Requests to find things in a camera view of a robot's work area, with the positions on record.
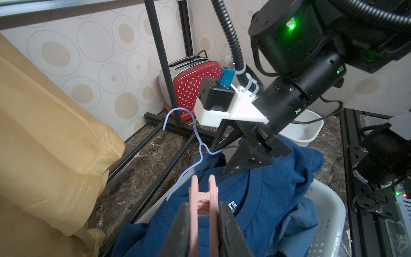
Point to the white plastic bin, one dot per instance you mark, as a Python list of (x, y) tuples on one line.
[(301, 134)]

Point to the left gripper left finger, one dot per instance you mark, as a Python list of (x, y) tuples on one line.
[(176, 243)]

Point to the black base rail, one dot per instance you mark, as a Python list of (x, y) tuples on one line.
[(377, 157)]

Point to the tan yellow t-shirt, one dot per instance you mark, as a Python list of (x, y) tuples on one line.
[(55, 159)]

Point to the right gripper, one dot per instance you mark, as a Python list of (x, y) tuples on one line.
[(254, 152)]

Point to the slate blue t-shirt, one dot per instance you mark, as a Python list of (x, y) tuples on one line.
[(295, 233)]

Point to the red toaster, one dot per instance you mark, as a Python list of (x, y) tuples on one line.
[(187, 74)]

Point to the dark blue t-shirt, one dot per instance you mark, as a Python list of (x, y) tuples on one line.
[(259, 200)]

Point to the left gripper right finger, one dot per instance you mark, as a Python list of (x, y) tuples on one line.
[(231, 241)]

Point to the white plastic basket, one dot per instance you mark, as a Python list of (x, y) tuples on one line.
[(331, 215)]

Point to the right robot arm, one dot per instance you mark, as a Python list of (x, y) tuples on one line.
[(308, 44)]

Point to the salmon pink clothespin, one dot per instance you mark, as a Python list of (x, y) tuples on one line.
[(206, 204)]

